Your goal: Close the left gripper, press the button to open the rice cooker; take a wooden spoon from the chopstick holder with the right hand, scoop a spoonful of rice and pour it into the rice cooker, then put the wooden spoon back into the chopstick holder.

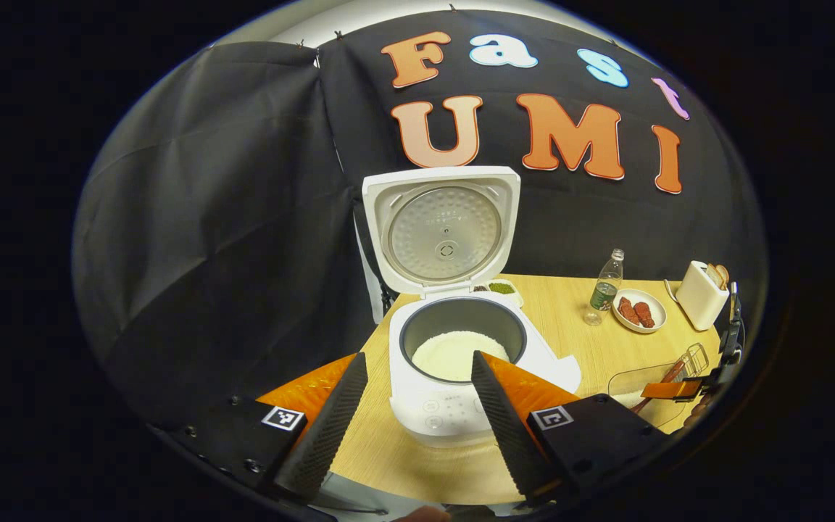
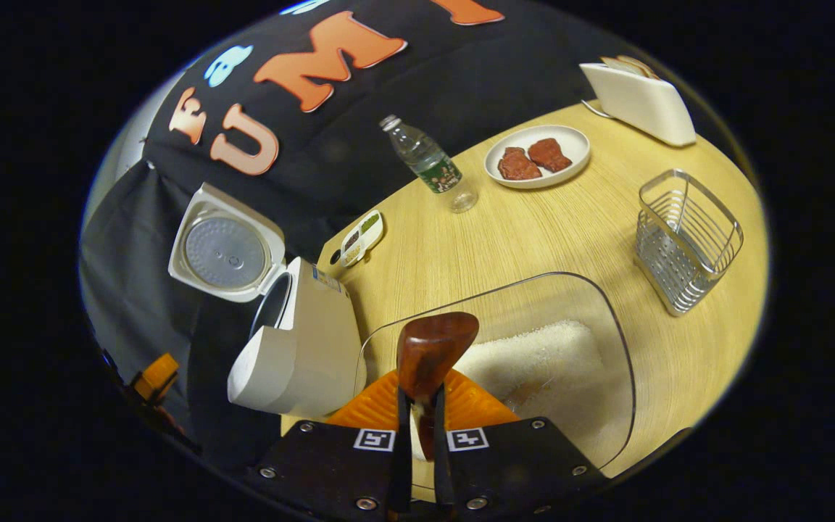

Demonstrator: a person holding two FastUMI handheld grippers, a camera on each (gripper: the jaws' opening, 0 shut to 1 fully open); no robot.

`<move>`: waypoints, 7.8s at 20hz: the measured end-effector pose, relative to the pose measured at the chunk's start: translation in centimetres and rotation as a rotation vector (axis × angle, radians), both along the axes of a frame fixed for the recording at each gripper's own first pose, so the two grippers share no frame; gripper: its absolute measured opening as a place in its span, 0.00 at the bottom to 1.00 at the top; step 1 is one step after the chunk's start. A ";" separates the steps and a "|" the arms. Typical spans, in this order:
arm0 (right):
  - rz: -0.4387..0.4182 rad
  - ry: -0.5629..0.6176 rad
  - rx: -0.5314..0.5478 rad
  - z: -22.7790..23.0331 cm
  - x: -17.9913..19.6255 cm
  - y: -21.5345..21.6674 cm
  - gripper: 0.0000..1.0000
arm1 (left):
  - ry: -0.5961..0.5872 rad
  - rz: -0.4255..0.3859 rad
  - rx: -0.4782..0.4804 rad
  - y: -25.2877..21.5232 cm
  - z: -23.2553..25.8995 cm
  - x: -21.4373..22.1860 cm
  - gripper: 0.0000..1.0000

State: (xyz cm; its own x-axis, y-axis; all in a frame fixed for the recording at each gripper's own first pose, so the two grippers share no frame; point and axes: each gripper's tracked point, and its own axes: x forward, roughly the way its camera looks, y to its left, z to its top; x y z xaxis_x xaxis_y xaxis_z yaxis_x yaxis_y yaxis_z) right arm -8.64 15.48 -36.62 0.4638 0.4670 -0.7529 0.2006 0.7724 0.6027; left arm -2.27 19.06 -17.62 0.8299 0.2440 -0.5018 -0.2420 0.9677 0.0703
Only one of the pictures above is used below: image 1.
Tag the white round plate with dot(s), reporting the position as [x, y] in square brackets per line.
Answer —
[658, 312]

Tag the white toaster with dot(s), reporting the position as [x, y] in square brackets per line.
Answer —
[696, 301]

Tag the white rice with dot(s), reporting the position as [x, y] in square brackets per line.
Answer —
[446, 355]

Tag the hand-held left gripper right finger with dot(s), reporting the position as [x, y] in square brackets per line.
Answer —
[508, 442]

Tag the white rice cooker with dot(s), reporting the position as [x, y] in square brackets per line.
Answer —
[446, 232]

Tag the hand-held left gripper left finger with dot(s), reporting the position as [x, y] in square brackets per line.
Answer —
[334, 435]

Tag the black backdrop cloth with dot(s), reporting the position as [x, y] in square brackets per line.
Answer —
[207, 217]

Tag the brown wooden spoon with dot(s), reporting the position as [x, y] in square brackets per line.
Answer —
[671, 373]

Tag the white divided seasoning dish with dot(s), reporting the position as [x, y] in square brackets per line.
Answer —
[502, 288]

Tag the toast bread slice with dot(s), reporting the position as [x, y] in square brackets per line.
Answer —
[723, 272]
[712, 275]

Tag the clear plastic water bottle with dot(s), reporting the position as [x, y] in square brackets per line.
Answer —
[604, 293]

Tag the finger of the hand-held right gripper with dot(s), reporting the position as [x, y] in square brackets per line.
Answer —
[671, 389]

